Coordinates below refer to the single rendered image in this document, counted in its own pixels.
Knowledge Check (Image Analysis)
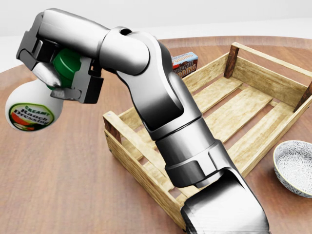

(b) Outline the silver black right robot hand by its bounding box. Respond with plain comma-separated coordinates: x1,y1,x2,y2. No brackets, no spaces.
16,8,111,104

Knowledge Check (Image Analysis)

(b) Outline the chocolate pudding box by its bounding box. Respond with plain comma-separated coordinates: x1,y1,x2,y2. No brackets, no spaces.
171,51,199,79

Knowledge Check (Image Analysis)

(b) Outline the patterned white bowl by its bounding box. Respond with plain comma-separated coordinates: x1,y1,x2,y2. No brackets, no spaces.
273,140,312,199

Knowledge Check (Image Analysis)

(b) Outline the white salad dressing bottle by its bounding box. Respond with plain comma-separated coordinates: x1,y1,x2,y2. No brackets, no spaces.
4,47,82,133

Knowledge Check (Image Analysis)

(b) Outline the wooden slat tray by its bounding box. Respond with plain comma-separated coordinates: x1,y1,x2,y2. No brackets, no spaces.
102,41,312,231

